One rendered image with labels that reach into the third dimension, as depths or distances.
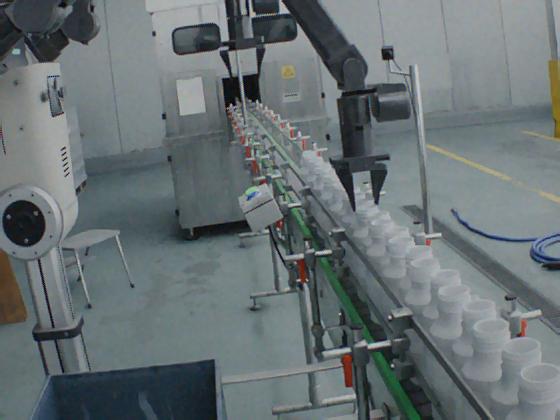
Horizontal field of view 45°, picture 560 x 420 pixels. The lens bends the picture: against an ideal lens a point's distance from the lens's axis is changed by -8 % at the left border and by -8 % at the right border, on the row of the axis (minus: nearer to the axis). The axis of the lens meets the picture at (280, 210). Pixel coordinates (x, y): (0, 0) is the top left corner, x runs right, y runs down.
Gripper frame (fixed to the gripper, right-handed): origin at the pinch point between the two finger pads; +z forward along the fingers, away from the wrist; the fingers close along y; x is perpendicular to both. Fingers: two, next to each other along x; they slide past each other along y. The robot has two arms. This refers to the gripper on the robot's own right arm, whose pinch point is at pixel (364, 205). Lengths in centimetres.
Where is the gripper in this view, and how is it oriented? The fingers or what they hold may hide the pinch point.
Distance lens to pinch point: 130.2
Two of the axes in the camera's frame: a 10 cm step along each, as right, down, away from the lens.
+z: 1.3, 9.7, 2.0
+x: -1.0, -1.9, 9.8
